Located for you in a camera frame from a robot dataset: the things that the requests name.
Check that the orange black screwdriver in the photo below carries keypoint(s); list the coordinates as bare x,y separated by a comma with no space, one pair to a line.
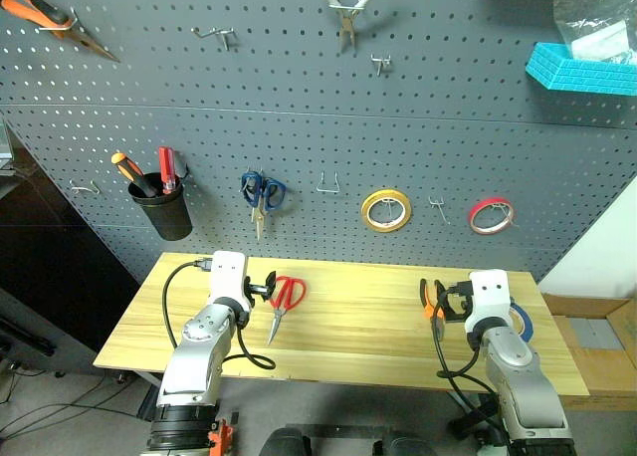
130,173

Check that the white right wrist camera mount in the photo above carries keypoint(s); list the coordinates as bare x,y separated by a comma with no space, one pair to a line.
488,294

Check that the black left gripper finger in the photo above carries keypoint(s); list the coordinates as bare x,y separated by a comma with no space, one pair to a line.
271,284

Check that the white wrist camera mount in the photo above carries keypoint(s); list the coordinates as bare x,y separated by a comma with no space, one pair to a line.
488,294
228,277

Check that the orange black clamp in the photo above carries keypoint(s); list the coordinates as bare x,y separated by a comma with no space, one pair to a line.
221,437

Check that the brown cardboard box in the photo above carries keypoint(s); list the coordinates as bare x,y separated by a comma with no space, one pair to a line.
602,346

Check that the yellow tape roll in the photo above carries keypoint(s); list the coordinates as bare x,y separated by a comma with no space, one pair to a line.
370,217

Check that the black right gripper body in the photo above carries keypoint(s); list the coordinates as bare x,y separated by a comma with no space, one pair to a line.
460,289

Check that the orange black long-nose pliers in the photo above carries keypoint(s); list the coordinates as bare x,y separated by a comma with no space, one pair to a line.
30,9

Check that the silver pegboard hook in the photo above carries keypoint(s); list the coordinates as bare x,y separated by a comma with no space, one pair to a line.
67,24
84,187
440,208
348,5
328,184
381,63
215,34

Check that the black cabinet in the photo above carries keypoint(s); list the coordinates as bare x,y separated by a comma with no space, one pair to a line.
55,277

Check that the black table leg bracket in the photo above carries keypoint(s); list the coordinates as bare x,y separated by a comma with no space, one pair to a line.
470,418

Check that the blue brick-pattern box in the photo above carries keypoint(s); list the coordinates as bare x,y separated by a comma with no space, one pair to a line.
572,72

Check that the black plastic cup holder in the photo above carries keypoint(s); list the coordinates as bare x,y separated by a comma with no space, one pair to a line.
166,212

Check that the dark rounded shape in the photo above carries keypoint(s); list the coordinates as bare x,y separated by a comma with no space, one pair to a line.
287,442

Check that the grey metal pegboard wall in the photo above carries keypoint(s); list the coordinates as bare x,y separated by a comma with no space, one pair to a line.
318,127

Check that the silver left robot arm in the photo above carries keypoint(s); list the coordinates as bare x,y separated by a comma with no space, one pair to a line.
196,356

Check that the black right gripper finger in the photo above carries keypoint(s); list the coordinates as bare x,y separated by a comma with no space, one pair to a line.
454,316

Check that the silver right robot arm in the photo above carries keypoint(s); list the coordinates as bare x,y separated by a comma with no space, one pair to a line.
522,381

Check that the blue tape roll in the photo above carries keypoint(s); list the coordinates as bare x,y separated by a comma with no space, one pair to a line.
523,324

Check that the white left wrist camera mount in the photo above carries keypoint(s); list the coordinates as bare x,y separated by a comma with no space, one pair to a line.
228,277

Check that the red tape roll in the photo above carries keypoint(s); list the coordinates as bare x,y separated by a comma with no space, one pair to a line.
478,222

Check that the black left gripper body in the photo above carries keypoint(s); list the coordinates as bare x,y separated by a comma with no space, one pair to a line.
256,291

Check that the clear plastic bag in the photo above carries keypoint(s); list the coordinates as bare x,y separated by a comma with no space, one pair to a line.
597,28

